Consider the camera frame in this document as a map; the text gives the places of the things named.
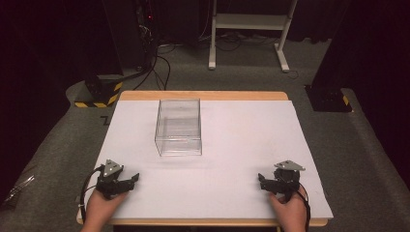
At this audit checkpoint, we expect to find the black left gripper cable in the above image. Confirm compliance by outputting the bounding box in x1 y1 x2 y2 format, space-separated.
79 164 106 224

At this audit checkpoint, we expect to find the clear plastic box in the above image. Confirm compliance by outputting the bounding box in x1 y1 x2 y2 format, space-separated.
154 98 203 158

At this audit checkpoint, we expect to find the black yellow striped stand base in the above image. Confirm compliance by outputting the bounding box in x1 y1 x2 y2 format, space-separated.
73 73 125 109

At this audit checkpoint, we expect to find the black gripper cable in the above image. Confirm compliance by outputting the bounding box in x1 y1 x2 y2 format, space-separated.
79 164 106 224
298 183 312 232

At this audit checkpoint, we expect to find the black floor cable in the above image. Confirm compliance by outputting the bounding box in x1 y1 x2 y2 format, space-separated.
132 44 172 92

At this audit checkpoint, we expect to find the white metal stand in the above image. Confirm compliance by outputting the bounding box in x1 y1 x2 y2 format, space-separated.
208 0 300 73

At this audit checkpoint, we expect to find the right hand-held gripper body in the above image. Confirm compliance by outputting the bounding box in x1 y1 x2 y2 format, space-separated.
273 159 307 203

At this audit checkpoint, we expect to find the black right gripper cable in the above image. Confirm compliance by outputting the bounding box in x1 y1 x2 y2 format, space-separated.
298 183 312 232

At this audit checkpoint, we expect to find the silver metal bracket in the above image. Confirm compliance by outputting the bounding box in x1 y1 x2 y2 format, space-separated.
4 174 36 204

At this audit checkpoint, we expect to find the white table sheet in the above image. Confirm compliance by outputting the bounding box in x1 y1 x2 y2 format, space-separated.
76 99 335 220

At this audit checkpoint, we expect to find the dark equipment tower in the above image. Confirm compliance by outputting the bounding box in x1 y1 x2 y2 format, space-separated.
134 0 160 70

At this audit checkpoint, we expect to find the wooden table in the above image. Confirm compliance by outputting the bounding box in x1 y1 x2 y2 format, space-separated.
75 90 331 227

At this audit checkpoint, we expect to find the person's right hand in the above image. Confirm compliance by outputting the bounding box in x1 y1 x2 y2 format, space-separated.
268 188 308 230

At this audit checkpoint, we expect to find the person's left hand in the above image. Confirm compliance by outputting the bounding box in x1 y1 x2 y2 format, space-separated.
82 189 129 230

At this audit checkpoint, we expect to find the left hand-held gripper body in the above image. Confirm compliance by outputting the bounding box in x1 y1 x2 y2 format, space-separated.
95 159 129 200

